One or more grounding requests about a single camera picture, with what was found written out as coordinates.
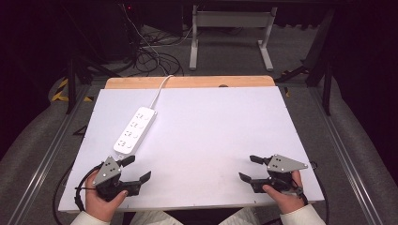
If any black metal stand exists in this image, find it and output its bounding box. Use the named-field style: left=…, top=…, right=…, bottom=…
left=274, top=7, right=336, bottom=117
left=64, top=54, right=124, bottom=115

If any white power strip cable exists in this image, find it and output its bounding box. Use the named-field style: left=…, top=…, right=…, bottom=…
left=120, top=3, right=175, bottom=111

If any tangle of black floor cables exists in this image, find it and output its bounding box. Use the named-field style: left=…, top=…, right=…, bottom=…
left=132, top=22, right=245, bottom=78

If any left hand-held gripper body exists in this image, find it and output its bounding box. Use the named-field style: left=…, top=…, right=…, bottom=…
left=92, top=155, right=142, bottom=203

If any yellow black hazard tape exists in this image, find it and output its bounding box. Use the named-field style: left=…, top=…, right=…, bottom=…
left=51, top=77, right=94, bottom=103

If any person's right hand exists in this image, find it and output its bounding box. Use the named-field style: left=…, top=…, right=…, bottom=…
left=261, top=170, right=310, bottom=216

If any aluminium floor rail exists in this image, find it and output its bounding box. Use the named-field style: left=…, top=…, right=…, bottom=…
left=308, top=85, right=385, bottom=225
left=7, top=83, right=92, bottom=225

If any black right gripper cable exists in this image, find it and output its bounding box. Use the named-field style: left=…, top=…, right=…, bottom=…
left=290, top=160, right=330, bottom=225

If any person's white jacket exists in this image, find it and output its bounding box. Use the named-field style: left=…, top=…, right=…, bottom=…
left=129, top=206, right=261, bottom=225

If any white power strip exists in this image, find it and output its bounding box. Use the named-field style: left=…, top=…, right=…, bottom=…
left=113, top=106, right=159, bottom=156

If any person's left hand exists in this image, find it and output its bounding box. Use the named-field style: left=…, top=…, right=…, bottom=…
left=84, top=170, right=129, bottom=223

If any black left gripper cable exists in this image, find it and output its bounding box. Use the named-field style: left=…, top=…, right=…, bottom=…
left=52, top=161, right=105, bottom=225

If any white metal desk frame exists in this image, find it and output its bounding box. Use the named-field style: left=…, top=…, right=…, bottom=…
left=189, top=4, right=279, bottom=72

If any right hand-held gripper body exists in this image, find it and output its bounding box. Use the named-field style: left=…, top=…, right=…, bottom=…
left=250, top=153, right=309, bottom=194

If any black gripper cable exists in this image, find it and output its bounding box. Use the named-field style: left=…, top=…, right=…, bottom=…
left=290, top=160, right=330, bottom=225
left=52, top=161, right=105, bottom=225

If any black cabinet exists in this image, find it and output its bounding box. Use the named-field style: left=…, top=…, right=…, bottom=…
left=60, top=0, right=140, bottom=64

